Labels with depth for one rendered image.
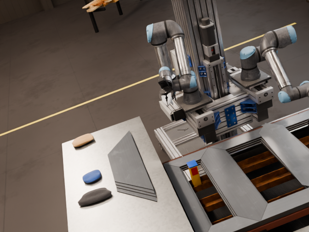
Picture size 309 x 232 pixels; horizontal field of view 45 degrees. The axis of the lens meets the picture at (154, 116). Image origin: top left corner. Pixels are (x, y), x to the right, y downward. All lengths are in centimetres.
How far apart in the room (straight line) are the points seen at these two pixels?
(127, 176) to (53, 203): 195
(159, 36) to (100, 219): 122
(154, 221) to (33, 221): 222
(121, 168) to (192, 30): 116
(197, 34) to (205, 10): 18
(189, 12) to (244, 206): 140
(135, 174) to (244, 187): 64
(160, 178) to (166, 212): 27
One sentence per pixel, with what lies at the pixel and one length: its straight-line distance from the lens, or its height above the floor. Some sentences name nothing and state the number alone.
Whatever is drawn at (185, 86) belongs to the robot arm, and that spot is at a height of 133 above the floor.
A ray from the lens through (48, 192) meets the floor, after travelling 427.
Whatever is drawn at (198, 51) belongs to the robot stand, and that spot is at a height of 133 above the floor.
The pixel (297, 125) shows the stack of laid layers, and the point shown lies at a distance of 278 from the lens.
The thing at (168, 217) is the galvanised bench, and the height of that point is 105.
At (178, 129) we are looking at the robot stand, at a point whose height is 21.
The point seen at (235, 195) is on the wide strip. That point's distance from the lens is 227.
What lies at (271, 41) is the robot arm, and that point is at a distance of 250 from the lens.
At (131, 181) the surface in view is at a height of 107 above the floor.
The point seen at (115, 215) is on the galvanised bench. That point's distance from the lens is 207.
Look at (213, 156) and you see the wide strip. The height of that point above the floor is 85.
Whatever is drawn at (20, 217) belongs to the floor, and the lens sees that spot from 416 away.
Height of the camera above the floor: 244
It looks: 30 degrees down
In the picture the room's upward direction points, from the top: 16 degrees counter-clockwise
